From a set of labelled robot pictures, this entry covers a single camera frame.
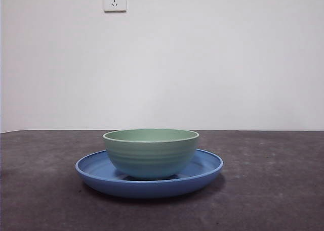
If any green ribbed bowl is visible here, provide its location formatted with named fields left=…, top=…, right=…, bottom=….
left=102, top=128, right=200, bottom=180

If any blue round plate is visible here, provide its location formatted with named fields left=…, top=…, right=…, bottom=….
left=74, top=148, right=224, bottom=199

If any white wall socket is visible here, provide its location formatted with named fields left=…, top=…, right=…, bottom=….
left=104, top=0, right=127, bottom=14

